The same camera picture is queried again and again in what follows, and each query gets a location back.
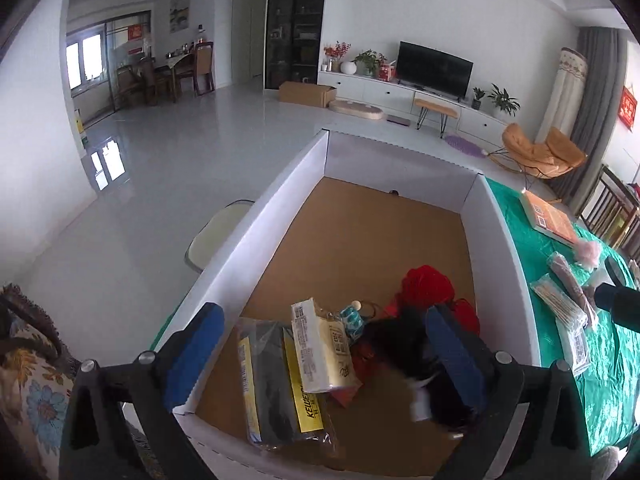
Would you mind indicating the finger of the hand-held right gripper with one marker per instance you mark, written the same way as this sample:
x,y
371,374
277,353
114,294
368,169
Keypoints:
x,y
617,305

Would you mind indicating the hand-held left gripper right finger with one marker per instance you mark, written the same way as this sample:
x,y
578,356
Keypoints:
x,y
457,357

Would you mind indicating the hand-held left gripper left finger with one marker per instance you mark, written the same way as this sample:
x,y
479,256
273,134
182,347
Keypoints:
x,y
192,355

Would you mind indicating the black lace hair net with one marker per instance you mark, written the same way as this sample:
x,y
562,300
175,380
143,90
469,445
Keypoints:
x,y
395,345

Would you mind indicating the red yarn ball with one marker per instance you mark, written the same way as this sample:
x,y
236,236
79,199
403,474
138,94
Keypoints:
x,y
425,285

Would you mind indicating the black socks package yellow label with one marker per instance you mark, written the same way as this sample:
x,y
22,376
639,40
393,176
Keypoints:
x,y
280,395

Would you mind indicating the small teal knitted toy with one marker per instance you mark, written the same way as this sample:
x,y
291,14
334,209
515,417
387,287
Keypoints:
x,y
352,322

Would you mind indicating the beige tissue pack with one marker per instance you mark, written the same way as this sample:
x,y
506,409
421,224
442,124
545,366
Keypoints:
x,y
320,350

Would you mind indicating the white cardboard box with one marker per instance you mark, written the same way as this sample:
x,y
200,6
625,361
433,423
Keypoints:
x,y
360,160

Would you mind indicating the clear jar black lid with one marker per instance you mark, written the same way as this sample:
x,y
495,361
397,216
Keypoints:
x,y
617,270

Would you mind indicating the pink printed packet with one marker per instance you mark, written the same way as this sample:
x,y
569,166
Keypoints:
x,y
567,277

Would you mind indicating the pink mesh bath sponge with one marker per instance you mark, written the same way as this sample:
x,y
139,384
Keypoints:
x,y
589,254

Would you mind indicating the white printed packet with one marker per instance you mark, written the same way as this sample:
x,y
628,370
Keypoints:
x,y
575,347

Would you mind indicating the cotton swabs packet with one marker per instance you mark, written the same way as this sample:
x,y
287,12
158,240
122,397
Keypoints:
x,y
555,300

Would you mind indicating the orange book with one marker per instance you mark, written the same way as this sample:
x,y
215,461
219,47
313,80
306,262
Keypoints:
x,y
550,220

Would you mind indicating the pale green chair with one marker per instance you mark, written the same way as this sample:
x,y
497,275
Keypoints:
x,y
215,240

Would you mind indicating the floral patterned cushion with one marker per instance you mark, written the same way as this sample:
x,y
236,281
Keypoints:
x,y
35,400

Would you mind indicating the orange lounge chair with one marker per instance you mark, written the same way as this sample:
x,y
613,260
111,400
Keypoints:
x,y
535,152

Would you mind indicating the purple floor mat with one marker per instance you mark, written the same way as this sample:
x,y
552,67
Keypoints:
x,y
465,146

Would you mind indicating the grey curtain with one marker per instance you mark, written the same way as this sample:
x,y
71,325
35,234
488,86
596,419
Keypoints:
x,y
595,90

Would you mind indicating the covered standing air conditioner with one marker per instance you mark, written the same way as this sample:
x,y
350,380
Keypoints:
x,y
562,95

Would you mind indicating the large green potted plant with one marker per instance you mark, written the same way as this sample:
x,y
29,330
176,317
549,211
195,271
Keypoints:
x,y
502,100

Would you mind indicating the small potted plant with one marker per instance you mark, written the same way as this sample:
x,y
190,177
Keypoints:
x,y
478,97

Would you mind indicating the wooden bench black legs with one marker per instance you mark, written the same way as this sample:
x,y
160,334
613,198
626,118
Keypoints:
x,y
435,106

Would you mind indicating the beige pet mat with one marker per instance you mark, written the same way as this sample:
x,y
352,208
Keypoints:
x,y
355,110

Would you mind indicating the wooden dining chair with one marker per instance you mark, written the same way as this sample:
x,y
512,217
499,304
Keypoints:
x,y
204,67
142,80

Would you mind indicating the white tv cabinet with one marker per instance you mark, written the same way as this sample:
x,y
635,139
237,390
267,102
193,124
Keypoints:
x,y
365,90

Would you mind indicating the brown cardboard box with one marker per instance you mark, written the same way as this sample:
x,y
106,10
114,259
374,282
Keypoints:
x,y
305,94

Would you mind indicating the wooden dining table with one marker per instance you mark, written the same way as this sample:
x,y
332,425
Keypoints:
x,y
175,65

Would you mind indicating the black television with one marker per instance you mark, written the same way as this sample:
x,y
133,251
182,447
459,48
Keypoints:
x,y
435,67

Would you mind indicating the red gift box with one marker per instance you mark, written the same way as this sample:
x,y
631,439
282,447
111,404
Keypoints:
x,y
386,71

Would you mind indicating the bushy green potted plant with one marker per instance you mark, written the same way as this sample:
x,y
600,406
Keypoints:
x,y
367,62

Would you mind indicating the round white vase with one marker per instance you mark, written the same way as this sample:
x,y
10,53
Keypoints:
x,y
348,68

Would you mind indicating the bright window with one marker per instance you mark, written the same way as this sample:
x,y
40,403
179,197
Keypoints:
x,y
85,62

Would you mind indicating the white interior door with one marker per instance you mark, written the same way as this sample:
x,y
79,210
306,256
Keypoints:
x,y
247,35

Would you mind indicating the red flower arrangement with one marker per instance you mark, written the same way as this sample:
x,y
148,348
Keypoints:
x,y
336,52

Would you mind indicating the tall black display cabinet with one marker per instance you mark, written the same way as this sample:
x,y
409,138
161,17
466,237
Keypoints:
x,y
295,25

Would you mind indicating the red wall hanging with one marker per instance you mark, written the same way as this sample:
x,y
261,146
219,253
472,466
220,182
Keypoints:
x,y
630,105

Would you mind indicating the framed wall painting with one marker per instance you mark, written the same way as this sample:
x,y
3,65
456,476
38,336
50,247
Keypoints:
x,y
180,12

